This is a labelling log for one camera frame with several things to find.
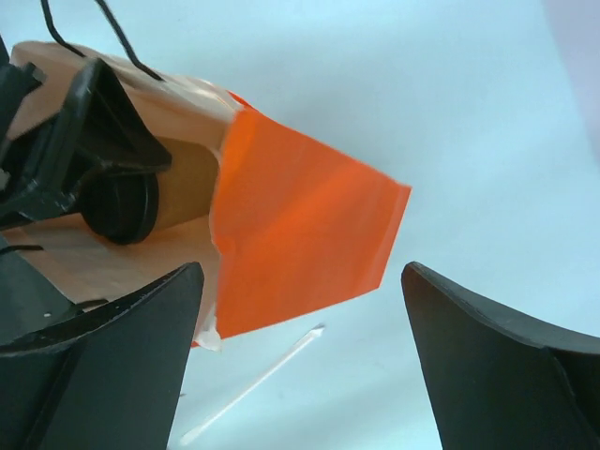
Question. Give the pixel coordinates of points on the brown paper coffee cup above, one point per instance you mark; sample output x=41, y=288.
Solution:
x=185, y=190

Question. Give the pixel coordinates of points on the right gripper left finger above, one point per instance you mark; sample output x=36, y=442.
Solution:
x=109, y=378

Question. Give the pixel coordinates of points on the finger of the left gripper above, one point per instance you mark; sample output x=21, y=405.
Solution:
x=98, y=130

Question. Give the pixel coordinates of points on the black plastic cup lid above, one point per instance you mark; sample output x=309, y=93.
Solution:
x=121, y=208

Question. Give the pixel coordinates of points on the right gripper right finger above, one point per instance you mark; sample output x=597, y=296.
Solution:
x=497, y=378

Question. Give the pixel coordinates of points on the white straw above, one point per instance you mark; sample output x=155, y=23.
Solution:
x=192, y=435

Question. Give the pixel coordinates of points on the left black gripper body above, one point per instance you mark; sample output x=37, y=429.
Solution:
x=42, y=117

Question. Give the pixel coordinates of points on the orange paper bag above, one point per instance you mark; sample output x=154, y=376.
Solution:
x=294, y=225

